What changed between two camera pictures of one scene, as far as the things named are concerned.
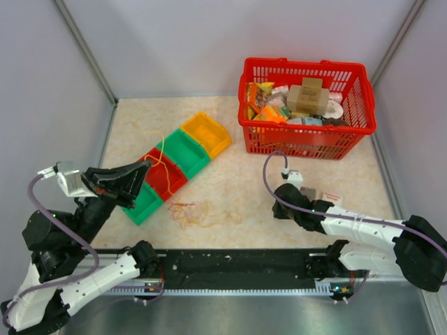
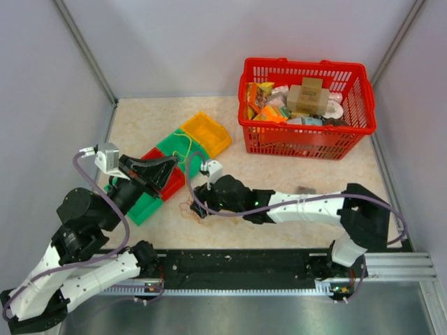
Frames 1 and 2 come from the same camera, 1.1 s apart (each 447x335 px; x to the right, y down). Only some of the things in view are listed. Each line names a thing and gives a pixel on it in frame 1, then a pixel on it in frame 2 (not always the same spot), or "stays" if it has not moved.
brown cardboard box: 309,98 stays
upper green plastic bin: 188,155 stays
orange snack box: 269,113 stays
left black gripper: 131,182 to 163,172
